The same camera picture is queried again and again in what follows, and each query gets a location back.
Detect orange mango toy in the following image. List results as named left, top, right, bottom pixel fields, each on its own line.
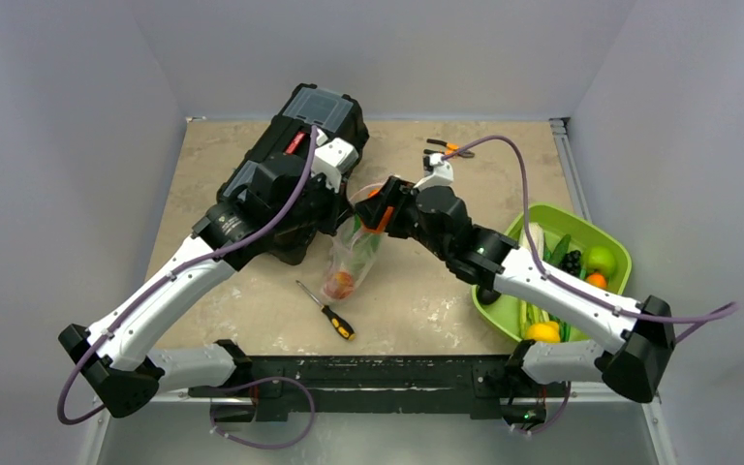
left=585, top=272, right=608, bottom=290

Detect red apple toy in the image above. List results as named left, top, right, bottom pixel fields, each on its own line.
left=323, top=270, right=356, bottom=301

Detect black toolbox red handle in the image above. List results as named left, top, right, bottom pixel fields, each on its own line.
left=216, top=82, right=371, bottom=267

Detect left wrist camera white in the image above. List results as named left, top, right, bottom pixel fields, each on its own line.
left=310, top=128, right=360, bottom=193

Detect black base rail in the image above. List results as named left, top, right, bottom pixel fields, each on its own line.
left=188, top=353, right=567, bottom=425

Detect orange black pliers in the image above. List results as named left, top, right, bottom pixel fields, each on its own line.
left=422, top=139, right=475, bottom=159

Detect green bok choy toy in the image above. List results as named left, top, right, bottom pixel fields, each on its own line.
left=348, top=220, right=382, bottom=275

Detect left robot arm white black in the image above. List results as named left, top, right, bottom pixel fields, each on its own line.
left=59, top=142, right=360, bottom=418

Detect green plastic basin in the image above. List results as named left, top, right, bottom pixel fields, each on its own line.
left=471, top=202, right=632, bottom=342

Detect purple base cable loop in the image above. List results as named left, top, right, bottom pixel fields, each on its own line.
left=208, top=374, right=317, bottom=451

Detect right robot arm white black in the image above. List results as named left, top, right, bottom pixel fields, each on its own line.
left=355, top=176, right=676, bottom=403

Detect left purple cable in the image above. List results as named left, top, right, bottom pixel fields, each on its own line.
left=57, top=124, right=321, bottom=426

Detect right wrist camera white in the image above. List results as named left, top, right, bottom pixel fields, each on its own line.
left=414, top=152, right=454, bottom=191

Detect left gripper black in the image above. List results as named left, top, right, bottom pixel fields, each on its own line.
left=272, top=168, right=357, bottom=236

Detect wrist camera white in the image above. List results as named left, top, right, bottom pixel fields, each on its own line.
left=414, top=152, right=454, bottom=191
left=310, top=128, right=360, bottom=193

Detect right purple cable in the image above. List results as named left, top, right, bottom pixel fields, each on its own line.
left=442, top=135, right=739, bottom=345

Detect black grapes toy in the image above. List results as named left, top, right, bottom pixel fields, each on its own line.
left=558, top=250, right=582, bottom=277

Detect yellow black screwdriver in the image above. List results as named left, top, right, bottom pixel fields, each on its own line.
left=295, top=280, right=356, bottom=341

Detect clear zip top bag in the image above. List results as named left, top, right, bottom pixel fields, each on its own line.
left=319, top=213, right=384, bottom=304

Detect yellow bell pepper toy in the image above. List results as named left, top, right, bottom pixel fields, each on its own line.
left=523, top=321, right=562, bottom=343

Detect green cucumber toy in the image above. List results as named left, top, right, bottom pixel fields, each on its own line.
left=547, top=234, right=572, bottom=265

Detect green apple toy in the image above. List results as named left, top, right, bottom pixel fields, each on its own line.
left=581, top=246, right=617, bottom=278

